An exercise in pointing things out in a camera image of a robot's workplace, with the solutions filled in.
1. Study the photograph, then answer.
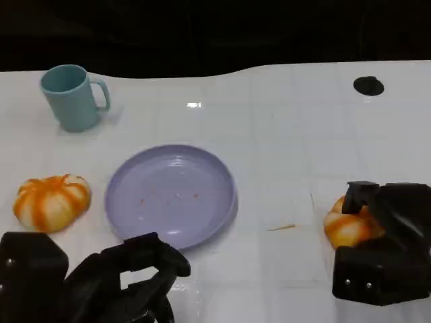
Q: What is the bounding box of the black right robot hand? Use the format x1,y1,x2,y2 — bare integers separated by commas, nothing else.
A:
341,181,431,256

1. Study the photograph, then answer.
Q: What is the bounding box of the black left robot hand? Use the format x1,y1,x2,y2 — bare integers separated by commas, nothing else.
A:
62,231,191,323

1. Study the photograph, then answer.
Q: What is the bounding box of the orange white toy bread roll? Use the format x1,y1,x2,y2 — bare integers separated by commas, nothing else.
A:
323,194,387,250
13,174,92,234

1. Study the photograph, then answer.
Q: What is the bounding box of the lilac plate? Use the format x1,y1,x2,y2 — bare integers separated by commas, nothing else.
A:
104,144,238,250

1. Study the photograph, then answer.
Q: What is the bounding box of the black round table grommet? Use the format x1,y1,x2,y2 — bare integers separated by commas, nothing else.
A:
353,76,385,96

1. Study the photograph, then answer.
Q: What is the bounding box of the pale green mug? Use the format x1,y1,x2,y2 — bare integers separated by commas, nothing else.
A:
40,64,112,133

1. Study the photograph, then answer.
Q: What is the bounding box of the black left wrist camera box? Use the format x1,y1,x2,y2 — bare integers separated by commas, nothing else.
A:
0,231,70,323

